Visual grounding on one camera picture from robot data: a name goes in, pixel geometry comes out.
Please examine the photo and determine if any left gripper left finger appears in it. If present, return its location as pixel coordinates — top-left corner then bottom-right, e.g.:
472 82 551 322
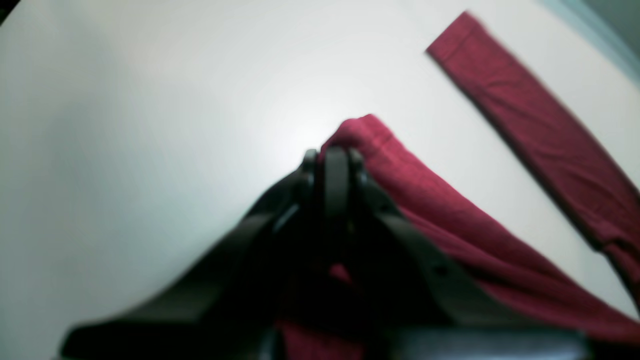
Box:
60 149 318 360

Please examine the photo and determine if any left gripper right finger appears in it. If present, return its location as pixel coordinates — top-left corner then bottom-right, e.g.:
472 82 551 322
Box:
324 146 591 360

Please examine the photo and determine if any dark red t-shirt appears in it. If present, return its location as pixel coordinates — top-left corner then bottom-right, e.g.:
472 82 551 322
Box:
274 10 640 360

